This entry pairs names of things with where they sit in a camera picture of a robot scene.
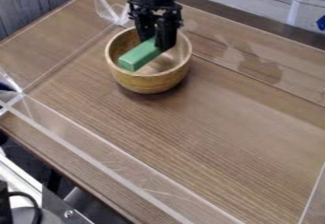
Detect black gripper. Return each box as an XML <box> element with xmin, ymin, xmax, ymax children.
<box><xmin>128</xmin><ymin>0</ymin><xmax>183</xmax><ymax>51</ymax></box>

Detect green rectangular block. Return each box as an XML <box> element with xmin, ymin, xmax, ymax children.
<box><xmin>118</xmin><ymin>38</ymin><xmax>162</xmax><ymax>72</ymax></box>

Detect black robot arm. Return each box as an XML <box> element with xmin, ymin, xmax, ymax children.
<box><xmin>128</xmin><ymin>0</ymin><xmax>183</xmax><ymax>52</ymax></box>

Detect brown wooden bowl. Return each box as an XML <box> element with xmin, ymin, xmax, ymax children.
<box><xmin>104</xmin><ymin>27</ymin><xmax>192</xmax><ymax>94</ymax></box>

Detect white container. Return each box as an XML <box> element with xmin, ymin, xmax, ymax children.
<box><xmin>286</xmin><ymin>0</ymin><xmax>325</xmax><ymax>34</ymax></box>

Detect clear acrylic corner bracket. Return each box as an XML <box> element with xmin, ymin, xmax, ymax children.
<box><xmin>93</xmin><ymin>0</ymin><xmax>134</xmax><ymax>28</ymax></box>

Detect clear acrylic front wall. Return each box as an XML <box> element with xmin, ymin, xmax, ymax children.
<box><xmin>0</xmin><ymin>71</ymin><xmax>243</xmax><ymax>224</ymax></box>

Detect grey metal bracket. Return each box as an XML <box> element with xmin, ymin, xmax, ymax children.
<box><xmin>40</xmin><ymin>187</ymin><xmax>93</xmax><ymax>224</ymax></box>

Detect black cable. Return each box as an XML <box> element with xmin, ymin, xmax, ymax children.
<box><xmin>0</xmin><ymin>179</ymin><xmax>43</xmax><ymax>224</ymax></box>

